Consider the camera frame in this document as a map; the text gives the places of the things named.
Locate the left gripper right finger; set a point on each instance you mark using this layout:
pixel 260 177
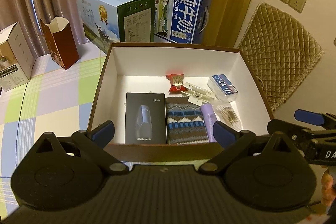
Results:
pixel 233 143

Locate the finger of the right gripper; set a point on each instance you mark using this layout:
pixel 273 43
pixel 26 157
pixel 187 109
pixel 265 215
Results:
pixel 300 136
pixel 317 119

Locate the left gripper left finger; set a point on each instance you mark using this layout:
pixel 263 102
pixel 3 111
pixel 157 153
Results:
pixel 92 144

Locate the blue cotton swab box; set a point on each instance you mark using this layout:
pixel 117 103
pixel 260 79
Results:
pixel 222 87

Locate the black shaver box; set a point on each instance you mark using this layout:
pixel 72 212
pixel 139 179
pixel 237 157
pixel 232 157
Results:
pixel 145 118

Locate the white plastic hook pack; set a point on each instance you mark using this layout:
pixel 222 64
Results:
pixel 198 96

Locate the red snack packet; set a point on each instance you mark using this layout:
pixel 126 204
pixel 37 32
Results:
pixel 176 82

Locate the person's right hand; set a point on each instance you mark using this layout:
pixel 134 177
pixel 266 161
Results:
pixel 328 192

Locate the clear packet brown items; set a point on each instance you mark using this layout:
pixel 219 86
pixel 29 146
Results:
pixel 227 115

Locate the purple tube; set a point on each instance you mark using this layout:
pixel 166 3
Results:
pixel 209 118

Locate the knitted patterned pouch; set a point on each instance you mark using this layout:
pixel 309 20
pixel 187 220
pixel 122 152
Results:
pixel 185 124

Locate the checked table cloth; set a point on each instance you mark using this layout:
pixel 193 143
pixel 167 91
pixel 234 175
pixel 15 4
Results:
pixel 54 100

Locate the large brown cardboard box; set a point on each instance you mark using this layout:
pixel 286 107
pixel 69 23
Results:
pixel 144 67

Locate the quilted chair cushion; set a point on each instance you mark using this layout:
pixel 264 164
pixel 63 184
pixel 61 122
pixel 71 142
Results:
pixel 280 51

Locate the white product box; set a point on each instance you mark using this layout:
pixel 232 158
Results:
pixel 17 61

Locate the dark red paper box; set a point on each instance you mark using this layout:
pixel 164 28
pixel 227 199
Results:
pixel 60 42

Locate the light blue milk box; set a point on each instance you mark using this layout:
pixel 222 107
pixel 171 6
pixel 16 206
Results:
pixel 113 21

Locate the blue milk carton box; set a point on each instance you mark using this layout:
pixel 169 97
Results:
pixel 180 21

